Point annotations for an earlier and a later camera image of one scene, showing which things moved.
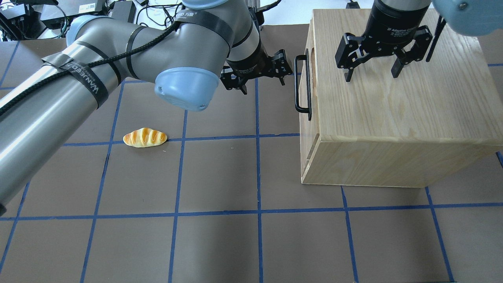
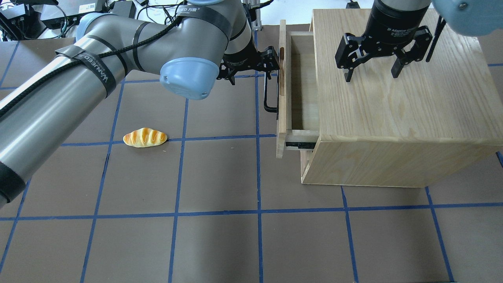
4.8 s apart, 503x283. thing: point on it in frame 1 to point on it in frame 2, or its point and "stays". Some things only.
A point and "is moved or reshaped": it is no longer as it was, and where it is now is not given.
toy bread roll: x=144 y=137 stays
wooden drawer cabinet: x=435 y=119 stays
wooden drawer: x=310 y=130 is moved or reshaped
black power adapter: x=124 y=11 stays
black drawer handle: x=307 y=109 to x=270 y=109
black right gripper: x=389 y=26 stays
